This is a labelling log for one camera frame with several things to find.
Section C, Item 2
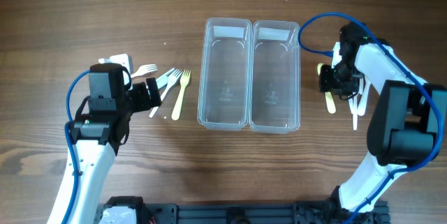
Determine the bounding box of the translucent plastic fork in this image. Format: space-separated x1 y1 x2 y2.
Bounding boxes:
156 68 175 89

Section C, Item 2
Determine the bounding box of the yellow plastic spoon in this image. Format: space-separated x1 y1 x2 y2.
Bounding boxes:
317 63 336 114

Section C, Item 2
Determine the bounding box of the beige plastic fork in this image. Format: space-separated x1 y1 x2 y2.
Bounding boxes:
131 64 158 79

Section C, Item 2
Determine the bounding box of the white plastic fork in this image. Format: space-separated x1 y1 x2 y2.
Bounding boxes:
160 68 183 102

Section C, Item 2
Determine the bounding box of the white plastic spoon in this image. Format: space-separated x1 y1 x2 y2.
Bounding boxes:
349 94 358 130
357 77 371 116

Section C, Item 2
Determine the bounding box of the yellow plastic fork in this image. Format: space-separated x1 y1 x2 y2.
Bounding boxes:
171 70 191 121

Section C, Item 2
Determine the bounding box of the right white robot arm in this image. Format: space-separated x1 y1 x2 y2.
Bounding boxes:
319 22 446 214

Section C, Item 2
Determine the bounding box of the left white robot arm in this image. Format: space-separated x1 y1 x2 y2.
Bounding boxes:
48 63 161 223

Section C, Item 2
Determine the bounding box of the right clear plastic container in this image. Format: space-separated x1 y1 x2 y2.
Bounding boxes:
249 20 300 134

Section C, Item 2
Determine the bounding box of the clear plastic container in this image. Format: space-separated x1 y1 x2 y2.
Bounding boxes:
197 17 252 130
249 20 300 134

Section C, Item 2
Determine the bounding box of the left clear plastic container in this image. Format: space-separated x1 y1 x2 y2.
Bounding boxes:
197 17 252 130

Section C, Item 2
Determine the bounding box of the left blue cable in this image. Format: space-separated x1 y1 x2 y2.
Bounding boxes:
61 69 91 224

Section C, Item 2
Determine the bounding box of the blue cable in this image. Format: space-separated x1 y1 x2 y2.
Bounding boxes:
61 69 91 224
298 11 445 224

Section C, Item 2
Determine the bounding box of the right blue cable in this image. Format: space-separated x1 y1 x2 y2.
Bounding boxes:
298 11 445 224

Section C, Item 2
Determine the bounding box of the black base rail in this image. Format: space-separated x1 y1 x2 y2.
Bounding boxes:
94 195 390 224

